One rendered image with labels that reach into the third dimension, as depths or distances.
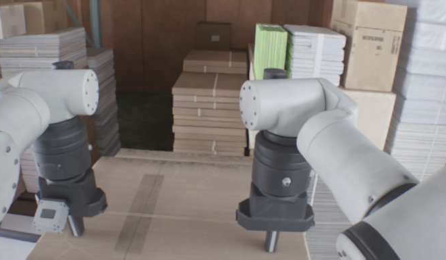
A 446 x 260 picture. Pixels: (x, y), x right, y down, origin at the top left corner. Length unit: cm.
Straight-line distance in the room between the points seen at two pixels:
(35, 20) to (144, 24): 286
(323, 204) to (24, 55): 190
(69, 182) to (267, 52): 64
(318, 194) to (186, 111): 131
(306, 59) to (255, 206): 58
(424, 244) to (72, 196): 47
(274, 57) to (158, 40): 398
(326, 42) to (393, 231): 78
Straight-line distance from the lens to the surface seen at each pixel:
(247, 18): 469
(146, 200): 68
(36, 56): 223
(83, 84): 46
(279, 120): 41
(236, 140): 228
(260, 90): 40
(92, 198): 56
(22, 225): 241
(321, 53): 97
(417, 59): 107
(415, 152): 118
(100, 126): 270
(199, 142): 229
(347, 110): 39
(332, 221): 121
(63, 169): 51
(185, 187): 72
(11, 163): 28
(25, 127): 38
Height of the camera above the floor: 150
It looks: 24 degrees down
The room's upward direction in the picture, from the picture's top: 2 degrees clockwise
